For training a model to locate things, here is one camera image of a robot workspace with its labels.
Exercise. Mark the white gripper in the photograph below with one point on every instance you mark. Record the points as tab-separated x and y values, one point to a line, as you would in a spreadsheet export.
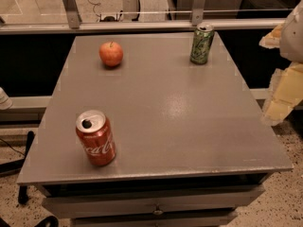
294	35

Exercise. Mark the green soda can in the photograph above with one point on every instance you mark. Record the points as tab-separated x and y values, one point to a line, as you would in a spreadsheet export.
202	41

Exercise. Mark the red coca-cola can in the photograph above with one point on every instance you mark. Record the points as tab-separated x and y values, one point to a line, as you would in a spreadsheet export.
94	131

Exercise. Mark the grey drawer cabinet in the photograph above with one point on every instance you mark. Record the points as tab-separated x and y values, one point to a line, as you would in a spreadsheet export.
188	137

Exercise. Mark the red apple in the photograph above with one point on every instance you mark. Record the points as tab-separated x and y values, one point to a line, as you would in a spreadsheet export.
111	54

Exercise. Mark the metal drawer knob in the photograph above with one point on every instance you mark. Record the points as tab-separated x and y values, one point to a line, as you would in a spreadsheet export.
157	211

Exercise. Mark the white cylindrical object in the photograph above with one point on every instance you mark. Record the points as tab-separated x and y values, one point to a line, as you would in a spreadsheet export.
5	101

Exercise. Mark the metal railing frame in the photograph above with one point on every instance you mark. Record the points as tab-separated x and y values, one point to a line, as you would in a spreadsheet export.
101	16

